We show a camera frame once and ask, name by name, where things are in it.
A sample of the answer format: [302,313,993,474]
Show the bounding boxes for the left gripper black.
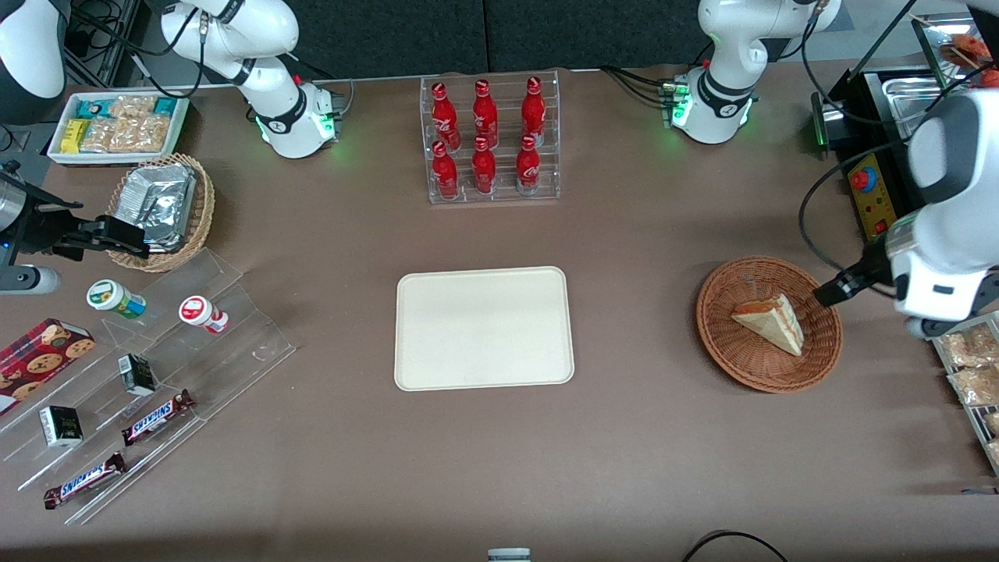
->
[813,237,896,308]

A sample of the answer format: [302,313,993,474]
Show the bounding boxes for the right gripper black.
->
[0,176,151,262]

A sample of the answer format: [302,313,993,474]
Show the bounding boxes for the triangular wrapped sandwich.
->
[731,293,805,357]

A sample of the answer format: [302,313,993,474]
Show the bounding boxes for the white rectangular snack tray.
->
[47,92,190,166]

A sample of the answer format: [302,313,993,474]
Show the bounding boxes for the light tan wicker basket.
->
[105,153,215,272]

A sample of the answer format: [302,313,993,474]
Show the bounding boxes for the grey tray of snack bags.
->
[931,312,999,477]

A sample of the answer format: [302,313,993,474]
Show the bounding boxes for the brown round wicker basket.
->
[696,257,844,393]

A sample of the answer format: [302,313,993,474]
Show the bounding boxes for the cream rectangular plastic tray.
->
[394,266,576,392]

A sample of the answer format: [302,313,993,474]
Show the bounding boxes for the green lidded white jar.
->
[86,279,147,321]

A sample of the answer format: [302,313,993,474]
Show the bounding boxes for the stacked aluminium foil containers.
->
[117,162,197,252]

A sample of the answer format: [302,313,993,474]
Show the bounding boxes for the yellow emergency stop box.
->
[848,154,898,243]

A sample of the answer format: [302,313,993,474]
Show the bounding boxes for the clear bag of crackers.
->
[80,95,174,154]

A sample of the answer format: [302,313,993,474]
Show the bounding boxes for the red lidded white jar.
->
[179,296,229,335]

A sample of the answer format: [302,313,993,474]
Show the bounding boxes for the red plaid cookie box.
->
[0,318,96,418]

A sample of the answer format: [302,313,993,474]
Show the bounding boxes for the small black drink carton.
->
[119,353,157,397]
[39,406,83,447]

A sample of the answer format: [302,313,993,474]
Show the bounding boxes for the clear bag of fried snacks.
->
[940,324,999,368]
[948,367,999,407]

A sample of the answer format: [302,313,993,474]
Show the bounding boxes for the clear acrylic stepped shelf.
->
[0,248,297,525]

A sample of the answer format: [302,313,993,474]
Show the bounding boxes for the brown Snickers bar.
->
[123,389,196,446]
[43,451,127,510]

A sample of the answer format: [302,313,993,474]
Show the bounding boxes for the black food warmer housing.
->
[810,69,949,244]

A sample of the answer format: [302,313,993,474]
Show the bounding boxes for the steel warmer pan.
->
[882,74,951,141]

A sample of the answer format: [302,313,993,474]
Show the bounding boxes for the fried food display case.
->
[912,12,999,88]

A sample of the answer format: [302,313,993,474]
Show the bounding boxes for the red cola bottle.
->
[472,137,497,194]
[432,140,460,200]
[432,82,461,149]
[521,76,546,145]
[472,80,500,149]
[516,134,541,196]

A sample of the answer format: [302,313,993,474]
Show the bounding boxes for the clear acrylic bottle rack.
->
[420,70,563,205]

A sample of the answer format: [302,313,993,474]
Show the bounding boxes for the black looping arm cable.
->
[799,143,937,299]

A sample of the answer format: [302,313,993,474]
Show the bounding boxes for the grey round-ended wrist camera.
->
[0,265,60,296]
[905,311,961,340]

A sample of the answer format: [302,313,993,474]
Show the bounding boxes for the black background cable tangle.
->
[66,0,166,87]

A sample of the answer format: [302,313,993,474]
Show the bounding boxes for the black curved table cable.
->
[683,530,789,562]

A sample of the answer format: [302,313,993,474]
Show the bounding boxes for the black base cable bundle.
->
[601,66,681,107]

